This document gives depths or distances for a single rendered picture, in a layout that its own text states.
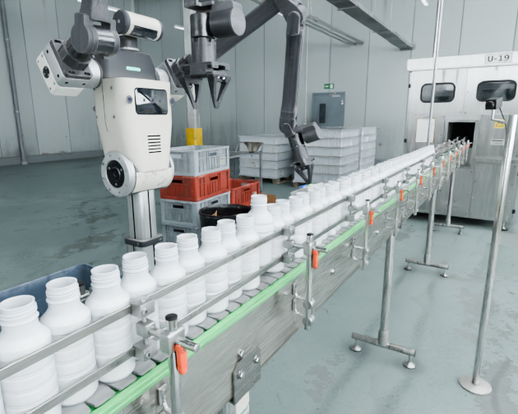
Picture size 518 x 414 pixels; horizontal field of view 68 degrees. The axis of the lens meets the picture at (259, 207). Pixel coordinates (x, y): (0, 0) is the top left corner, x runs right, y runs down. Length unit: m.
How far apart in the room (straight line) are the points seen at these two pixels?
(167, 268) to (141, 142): 0.77
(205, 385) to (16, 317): 0.37
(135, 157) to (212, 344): 0.79
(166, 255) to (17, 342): 0.24
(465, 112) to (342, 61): 6.79
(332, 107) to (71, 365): 11.40
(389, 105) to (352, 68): 1.48
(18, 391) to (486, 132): 5.31
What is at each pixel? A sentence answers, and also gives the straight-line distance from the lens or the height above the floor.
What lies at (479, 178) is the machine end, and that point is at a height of 0.63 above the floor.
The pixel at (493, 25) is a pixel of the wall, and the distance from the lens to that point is 11.19.
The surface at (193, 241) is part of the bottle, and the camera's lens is 0.70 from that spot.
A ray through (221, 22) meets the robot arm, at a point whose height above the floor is 1.57.
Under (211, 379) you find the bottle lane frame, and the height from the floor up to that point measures 0.90.
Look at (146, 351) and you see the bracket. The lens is 0.62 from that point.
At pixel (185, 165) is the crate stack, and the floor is 0.98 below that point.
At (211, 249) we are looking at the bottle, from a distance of 0.74.
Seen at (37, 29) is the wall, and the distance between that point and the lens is 14.64.
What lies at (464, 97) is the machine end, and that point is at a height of 1.61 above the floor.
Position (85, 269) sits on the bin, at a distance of 1.28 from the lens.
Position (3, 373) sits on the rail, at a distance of 0.52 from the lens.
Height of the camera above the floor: 1.37
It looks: 13 degrees down
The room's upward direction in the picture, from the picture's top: straight up
